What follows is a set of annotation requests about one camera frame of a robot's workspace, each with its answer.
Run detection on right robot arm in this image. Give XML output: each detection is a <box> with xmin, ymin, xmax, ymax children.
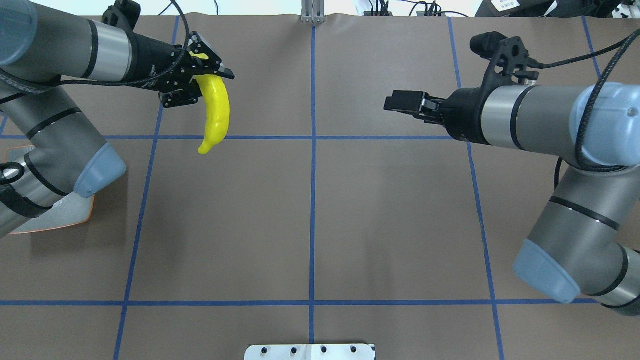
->
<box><xmin>384</xmin><ymin>30</ymin><xmax>640</xmax><ymax>317</ymax></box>

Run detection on aluminium frame post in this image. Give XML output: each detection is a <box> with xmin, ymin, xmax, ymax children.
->
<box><xmin>300</xmin><ymin>0</ymin><xmax>326</xmax><ymax>26</ymax></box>

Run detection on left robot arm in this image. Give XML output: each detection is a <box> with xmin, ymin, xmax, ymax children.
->
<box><xmin>0</xmin><ymin>0</ymin><xmax>235</xmax><ymax>236</ymax></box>

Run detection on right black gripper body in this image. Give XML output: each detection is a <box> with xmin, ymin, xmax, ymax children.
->
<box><xmin>439</xmin><ymin>88</ymin><xmax>486</xmax><ymax>145</ymax></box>

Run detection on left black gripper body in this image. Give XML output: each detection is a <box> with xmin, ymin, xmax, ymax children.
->
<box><xmin>131</xmin><ymin>34</ymin><xmax>194</xmax><ymax>97</ymax></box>

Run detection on grey square plate orange rim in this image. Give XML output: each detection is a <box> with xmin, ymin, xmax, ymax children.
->
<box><xmin>1</xmin><ymin>146</ymin><xmax>96</xmax><ymax>238</ymax></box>

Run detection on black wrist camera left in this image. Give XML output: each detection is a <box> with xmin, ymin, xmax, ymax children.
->
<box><xmin>101</xmin><ymin>0</ymin><xmax>142</xmax><ymax>32</ymax></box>

